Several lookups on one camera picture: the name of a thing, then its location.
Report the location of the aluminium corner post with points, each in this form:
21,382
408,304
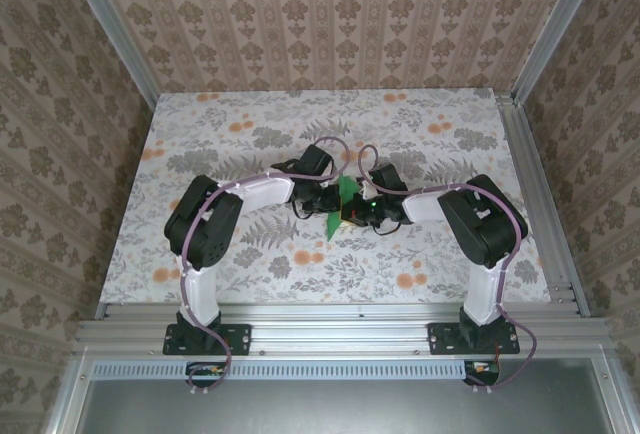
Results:
555,29
115,34

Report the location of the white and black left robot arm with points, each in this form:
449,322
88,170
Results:
260,190

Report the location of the green square paper sheet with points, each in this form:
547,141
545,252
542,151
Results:
334,226

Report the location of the grey metal panel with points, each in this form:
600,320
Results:
350,404

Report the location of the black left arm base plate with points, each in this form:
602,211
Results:
240,339

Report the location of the aluminium side rail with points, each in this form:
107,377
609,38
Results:
540,204

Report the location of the aluminium frame bar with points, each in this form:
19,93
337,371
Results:
615,399
67,399

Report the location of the black controller board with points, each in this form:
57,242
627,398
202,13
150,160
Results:
482,374
205,376

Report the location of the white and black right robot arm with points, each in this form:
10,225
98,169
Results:
425,204

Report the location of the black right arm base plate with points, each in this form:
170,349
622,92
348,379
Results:
442,339

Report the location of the aluminium front rail beam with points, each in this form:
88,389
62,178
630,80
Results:
325,324

